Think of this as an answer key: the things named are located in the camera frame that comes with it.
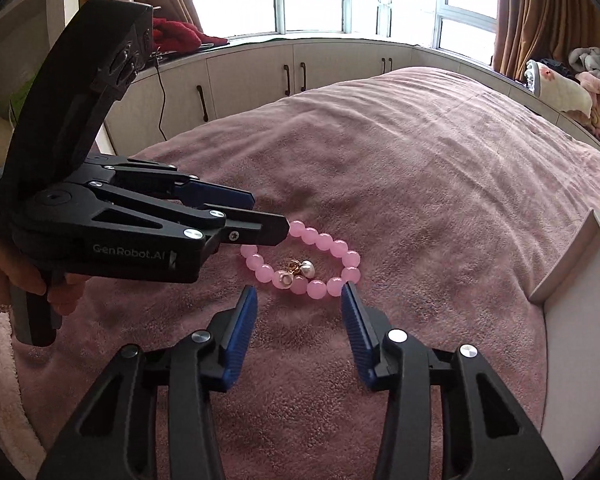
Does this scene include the light pink fluffy blanket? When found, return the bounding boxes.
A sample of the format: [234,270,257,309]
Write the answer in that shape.
[0,308,45,479]

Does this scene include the red cloth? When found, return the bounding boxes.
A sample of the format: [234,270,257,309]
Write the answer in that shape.
[152,18,228,54]

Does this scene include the pile of clothes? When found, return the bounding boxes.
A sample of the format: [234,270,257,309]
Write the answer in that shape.
[524,47,600,141]

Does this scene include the white tray box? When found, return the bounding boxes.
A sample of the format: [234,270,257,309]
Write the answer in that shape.
[530,210,600,479]

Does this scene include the left hand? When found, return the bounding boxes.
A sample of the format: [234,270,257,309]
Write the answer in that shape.
[0,240,90,316]

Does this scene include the pink bead bracelet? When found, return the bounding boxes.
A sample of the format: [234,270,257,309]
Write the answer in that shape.
[239,219,362,302]

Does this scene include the mauve bed blanket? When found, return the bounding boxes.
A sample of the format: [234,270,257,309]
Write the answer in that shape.
[9,65,600,480]

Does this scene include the brown curtain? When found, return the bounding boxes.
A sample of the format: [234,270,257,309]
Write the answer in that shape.
[493,0,600,80]

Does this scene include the gold pearl earrings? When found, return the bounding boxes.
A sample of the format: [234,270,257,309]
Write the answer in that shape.
[273,260,316,289]

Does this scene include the black cable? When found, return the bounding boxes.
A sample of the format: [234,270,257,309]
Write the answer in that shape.
[151,52,170,142]

